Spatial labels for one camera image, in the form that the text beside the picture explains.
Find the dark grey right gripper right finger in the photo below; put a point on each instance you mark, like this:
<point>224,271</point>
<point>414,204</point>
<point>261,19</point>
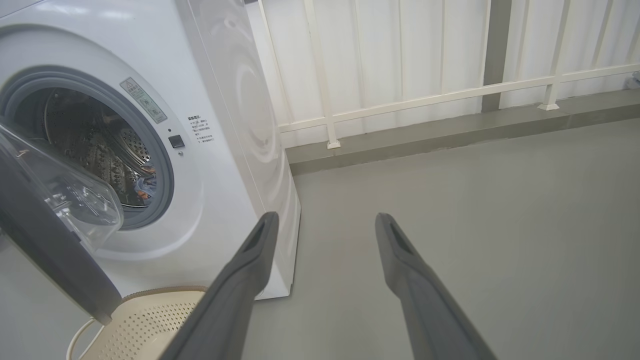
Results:
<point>430,310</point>

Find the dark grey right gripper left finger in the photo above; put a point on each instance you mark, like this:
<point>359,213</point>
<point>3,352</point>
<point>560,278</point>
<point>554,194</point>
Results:
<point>225,310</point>

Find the blue patterned clothes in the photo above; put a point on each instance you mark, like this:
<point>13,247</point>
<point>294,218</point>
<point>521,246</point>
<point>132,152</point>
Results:
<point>146,189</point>

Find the washing machine door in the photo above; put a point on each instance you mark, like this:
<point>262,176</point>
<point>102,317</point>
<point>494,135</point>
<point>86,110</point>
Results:
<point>45,250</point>

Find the white washing machine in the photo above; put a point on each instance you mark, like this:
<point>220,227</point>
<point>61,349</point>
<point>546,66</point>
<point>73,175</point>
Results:
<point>225,175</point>

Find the black door lock latch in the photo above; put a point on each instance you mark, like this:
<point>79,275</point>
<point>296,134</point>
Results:
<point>176,141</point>

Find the stainless steel washing machine drum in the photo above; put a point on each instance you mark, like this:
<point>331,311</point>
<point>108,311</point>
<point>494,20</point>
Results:
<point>95,140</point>

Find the cream perforated laundry basket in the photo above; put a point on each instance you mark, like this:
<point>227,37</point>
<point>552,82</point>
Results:
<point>145,325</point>

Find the grey warning sticker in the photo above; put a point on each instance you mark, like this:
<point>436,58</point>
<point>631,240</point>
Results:
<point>143,100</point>

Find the white metal railing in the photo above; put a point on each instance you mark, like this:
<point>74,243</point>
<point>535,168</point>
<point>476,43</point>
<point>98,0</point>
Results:
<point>325,75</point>

